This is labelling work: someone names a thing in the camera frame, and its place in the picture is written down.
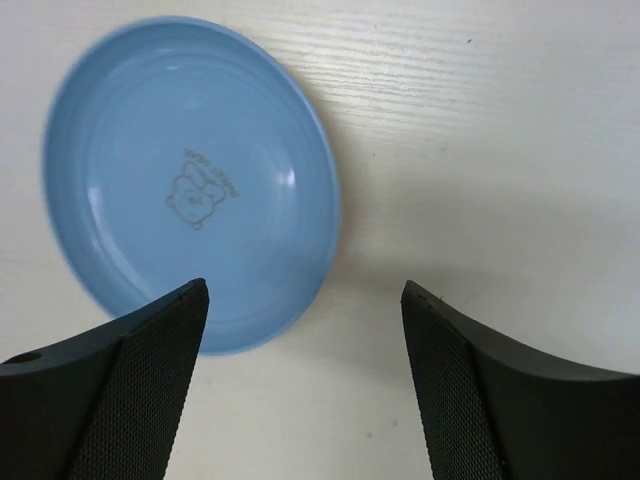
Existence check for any blue plate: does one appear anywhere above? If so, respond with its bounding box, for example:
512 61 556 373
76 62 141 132
42 16 342 355

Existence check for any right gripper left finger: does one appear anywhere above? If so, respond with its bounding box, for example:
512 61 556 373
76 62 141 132
1 279 209 479

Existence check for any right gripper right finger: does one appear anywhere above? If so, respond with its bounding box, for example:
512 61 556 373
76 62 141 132
401 281 639 479

